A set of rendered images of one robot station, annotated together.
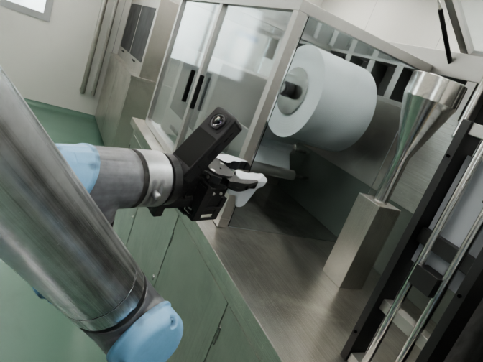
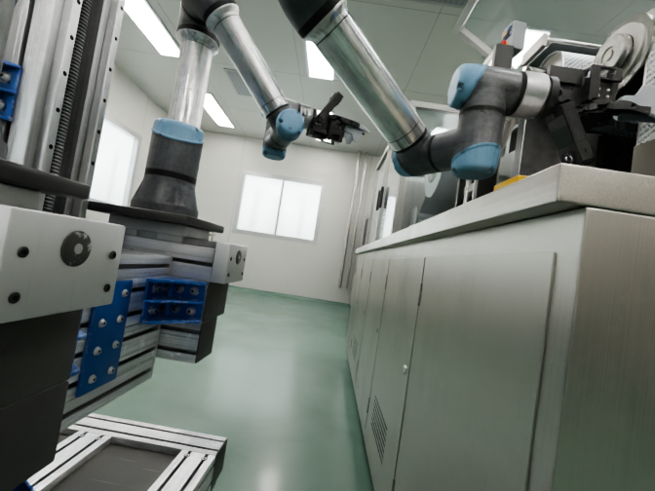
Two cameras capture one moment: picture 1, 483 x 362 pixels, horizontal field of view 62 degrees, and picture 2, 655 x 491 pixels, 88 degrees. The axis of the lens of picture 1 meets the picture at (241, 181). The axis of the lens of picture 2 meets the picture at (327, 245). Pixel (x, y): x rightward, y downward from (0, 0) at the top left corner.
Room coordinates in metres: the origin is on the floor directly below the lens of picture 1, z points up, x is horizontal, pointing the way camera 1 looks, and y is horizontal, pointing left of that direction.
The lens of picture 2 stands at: (-0.36, -0.56, 0.77)
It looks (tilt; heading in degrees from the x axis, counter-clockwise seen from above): 3 degrees up; 31
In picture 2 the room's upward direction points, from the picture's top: 9 degrees clockwise
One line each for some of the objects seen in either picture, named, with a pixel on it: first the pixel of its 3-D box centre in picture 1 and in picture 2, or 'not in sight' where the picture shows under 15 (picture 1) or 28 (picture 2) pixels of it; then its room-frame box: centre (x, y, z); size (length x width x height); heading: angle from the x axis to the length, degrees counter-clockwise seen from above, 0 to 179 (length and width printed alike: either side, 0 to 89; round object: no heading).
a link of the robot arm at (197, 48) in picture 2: not in sight; (189, 89); (0.22, 0.32, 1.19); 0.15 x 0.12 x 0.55; 54
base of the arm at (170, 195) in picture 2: not in sight; (168, 195); (0.14, 0.21, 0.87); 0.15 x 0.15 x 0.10
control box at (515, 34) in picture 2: not in sight; (511, 40); (0.95, -0.41, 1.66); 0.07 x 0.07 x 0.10; 38
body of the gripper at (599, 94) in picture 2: not in sight; (573, 98); (0.35, -0.59, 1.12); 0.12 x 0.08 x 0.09; 120
